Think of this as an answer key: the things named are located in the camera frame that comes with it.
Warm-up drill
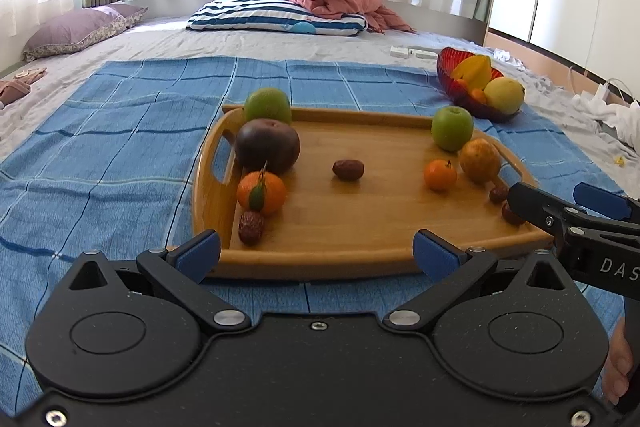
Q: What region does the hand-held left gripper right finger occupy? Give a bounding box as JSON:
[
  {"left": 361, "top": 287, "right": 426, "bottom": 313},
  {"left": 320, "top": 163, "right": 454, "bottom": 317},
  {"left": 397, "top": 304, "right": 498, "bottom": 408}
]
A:
[{"left": 381, "top": 229, "right": 577, "bottom": 334}]

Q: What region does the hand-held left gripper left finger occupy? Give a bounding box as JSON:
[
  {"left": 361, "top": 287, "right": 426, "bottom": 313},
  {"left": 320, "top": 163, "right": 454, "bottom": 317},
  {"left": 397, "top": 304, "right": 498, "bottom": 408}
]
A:
[{"left": 64, "top": 229, "right": 252, "bottom": 336}]

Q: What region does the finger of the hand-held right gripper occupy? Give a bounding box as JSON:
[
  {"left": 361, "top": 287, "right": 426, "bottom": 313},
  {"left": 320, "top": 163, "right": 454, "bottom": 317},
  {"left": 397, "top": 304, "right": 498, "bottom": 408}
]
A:
[
  {"left": 506, "top": 182, "right": 591, "bottom": 238},
  {"left": 573, "top": 183, "right": 640, "bottom": 225}
]

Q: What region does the wooden tray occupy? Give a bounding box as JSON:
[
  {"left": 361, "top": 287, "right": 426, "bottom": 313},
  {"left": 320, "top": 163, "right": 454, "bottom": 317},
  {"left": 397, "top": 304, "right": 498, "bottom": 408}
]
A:
[{"left": 192, "top": 105, "right": 555, "bottom": 280}]

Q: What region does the brownish orange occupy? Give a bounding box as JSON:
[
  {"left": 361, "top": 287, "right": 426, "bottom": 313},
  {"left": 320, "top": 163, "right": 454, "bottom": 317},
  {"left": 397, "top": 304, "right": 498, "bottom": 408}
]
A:
[{"left": 459, "top": 138, "right": 502, "bottom": 185}]

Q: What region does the plain tangerine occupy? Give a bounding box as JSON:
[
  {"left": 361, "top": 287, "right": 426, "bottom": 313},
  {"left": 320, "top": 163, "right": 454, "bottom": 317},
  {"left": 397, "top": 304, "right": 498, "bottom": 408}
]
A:
[{"left": 424, "top": 159, "right": 458, "bottom": 193}]

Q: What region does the tangerine with leaf stem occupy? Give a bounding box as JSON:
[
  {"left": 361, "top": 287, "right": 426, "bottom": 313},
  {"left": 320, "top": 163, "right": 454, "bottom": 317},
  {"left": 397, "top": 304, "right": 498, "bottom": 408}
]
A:
[{"left": 236, "top": 162, "right": 288, "bottom": 216}]

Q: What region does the small bright green apple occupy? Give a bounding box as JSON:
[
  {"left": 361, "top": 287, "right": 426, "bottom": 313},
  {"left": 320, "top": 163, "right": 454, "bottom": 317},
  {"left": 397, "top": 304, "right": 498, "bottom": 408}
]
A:
[{"left": 431, "top": 106, "right": 474, "bottom": 152}]

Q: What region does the dark red apple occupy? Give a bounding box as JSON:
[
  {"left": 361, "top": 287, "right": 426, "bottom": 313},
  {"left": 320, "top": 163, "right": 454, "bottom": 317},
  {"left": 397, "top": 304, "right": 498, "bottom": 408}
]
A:
[{"left": 234, "top": 118, "right": 301, "bottom": 176}]

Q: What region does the large pale green apple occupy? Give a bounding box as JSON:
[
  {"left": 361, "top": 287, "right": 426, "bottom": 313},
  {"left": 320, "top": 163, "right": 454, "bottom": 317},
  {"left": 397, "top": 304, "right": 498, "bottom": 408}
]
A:
[{"left": 243, "top": 88, "right": 293, "bottom": 126}]

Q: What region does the person's right hand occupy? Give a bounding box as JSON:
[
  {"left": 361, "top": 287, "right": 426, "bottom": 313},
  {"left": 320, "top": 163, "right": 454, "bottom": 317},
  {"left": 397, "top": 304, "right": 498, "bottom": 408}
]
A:
[{"left": 602, "top": 317, "right": 635, "bottom": 407}]

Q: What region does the white clothes pile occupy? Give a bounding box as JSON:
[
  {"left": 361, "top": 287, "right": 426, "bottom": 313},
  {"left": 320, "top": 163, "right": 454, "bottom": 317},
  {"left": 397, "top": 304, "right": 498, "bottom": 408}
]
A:
[{"left": 572, "top": 92, "right": 640, "bottom": 148}]

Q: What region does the yellow pear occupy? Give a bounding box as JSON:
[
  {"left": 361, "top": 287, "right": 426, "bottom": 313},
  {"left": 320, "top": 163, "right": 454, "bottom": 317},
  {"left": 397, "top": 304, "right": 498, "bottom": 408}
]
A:
[{"left": 483, "top": 77, "right": 525, "bottom": 115}]

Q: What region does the blue checked bedsheet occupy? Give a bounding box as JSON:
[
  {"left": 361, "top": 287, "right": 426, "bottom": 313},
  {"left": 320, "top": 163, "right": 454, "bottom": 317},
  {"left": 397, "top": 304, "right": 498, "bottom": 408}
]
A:
[{"left": 0, "top": 57, "right": 640, "bottom": 408}]

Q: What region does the yellow starfruit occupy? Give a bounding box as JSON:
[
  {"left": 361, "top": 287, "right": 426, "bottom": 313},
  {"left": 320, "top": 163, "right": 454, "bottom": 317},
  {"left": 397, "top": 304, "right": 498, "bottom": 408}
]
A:
[{"left": 451, "top": 55, "right": 493, "bottom": 92}]

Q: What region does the small white cloth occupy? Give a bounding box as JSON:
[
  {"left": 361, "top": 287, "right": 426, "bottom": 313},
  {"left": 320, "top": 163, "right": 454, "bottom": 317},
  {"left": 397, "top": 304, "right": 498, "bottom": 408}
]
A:
[{"left": 492, "top": 49, "right": 526, "bottom": 71}]

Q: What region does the red glass bowl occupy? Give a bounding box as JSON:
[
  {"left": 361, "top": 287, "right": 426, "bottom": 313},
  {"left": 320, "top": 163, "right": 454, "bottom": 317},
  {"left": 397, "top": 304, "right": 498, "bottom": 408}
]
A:
[{"left": 436, "top": 47, "right": 526, "bottom": 124}]

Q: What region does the grey bedsheet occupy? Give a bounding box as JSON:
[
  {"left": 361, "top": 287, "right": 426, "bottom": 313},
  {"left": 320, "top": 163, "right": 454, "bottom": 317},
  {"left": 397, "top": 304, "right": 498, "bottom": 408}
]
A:
[{"left": 0, "top": 0, "right": 640, "bottom": 188}]

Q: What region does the blue white striped pillow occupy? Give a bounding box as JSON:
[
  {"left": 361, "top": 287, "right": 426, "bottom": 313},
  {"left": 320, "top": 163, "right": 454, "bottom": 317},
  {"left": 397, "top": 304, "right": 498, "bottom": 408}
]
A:
[{"left": 186, "top": 0, "right": 368, "bottom": 36}]

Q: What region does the pink cloth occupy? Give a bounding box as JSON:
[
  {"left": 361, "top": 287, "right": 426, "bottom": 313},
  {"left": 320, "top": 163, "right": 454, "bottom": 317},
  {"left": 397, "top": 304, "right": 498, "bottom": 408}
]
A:
[{"left": 0, "top": 67, "right": 48, "bottom": 106}]

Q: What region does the purple pillow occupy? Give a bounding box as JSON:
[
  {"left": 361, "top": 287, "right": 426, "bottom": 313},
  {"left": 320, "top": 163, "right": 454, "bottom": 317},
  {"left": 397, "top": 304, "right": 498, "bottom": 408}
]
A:
[{"left": 21, "top": 4, "right": 149, "bottom": 62}]

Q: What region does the white charger with cable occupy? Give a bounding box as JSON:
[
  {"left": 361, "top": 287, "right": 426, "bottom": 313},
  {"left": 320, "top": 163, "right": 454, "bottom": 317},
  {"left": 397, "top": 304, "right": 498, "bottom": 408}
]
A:
[{"left": 567, "top": 64, "right": 640, "bottom": 104}]

